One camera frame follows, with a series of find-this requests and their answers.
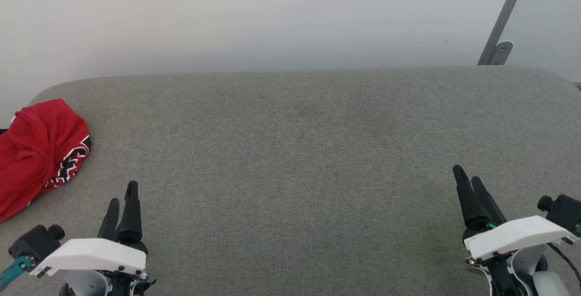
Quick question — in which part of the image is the grey metal strut bracket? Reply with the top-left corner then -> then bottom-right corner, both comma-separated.
489,41 -> 513,66

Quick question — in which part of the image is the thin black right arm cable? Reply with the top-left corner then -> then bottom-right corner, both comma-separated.
547,242 -> 581,287

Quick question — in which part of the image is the grey metal wall strut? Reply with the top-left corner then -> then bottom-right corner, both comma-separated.
478,0 -> 532,66

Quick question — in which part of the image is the teal left camera plug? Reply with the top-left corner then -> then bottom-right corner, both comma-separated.
0,256 -> 32,290

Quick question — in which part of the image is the grey fabric sofa cushion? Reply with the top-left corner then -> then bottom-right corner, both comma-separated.
0,66 -> 581,296

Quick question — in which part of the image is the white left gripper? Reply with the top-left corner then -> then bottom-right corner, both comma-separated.
30,181 -> 157,296

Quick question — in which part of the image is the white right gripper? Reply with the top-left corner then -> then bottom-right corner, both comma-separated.
453,165 -> 577,260

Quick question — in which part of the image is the red white basketball jersey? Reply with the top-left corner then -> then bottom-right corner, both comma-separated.
0,99 -> 92,222

